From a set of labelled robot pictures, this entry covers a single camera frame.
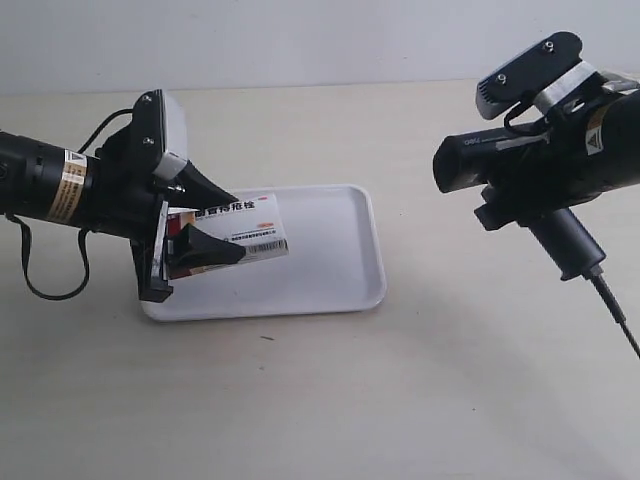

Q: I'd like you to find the white plastic tray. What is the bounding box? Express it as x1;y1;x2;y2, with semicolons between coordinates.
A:
142;184;387;322

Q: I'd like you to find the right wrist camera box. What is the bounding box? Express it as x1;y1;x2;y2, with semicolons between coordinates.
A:
475;31;604;120

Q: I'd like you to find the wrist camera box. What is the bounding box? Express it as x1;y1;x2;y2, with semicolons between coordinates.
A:
475;31;604;120
129;89;189;182

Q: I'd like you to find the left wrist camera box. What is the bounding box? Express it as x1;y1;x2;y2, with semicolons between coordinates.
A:
129;89;189;182

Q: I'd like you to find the black handheld barcode scanner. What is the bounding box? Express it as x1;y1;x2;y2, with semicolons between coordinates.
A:
433;128;606;281

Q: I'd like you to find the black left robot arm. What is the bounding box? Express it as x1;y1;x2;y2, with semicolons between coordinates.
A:
1;124;246;303

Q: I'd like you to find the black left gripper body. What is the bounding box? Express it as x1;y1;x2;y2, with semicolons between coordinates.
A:
84;124;181;305

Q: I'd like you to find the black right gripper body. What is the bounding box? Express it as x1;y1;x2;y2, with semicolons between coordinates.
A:
508;94;625;213

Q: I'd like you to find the white red medicine box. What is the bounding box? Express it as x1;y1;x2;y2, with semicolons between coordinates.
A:
166;194;289;280

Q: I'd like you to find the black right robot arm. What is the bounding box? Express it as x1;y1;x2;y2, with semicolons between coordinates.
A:
475;92;639;231

